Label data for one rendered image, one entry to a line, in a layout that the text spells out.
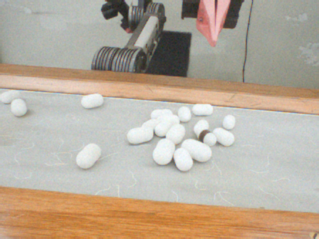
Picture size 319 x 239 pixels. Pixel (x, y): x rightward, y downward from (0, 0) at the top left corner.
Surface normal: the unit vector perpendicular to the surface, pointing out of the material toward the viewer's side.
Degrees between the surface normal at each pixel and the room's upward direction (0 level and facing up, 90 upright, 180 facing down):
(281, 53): 90
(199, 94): 45
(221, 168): 0
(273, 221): 0
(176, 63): 86
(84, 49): 90
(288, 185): 0
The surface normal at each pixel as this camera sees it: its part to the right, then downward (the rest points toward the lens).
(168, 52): -0.07, 0.34
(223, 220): 0.07, -0.91
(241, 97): 0.03, -0.36
